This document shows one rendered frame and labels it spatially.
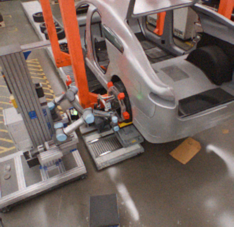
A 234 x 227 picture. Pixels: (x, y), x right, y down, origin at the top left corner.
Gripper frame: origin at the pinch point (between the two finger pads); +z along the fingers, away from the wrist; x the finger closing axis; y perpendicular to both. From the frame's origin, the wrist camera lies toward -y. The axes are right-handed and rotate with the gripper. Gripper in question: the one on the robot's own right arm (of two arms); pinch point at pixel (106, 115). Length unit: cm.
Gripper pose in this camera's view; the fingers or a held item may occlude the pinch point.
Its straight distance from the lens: 342.4
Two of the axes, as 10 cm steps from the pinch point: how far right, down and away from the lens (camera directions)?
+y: -0.6, -7.8, -6.2
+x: -9.0, 3.0, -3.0
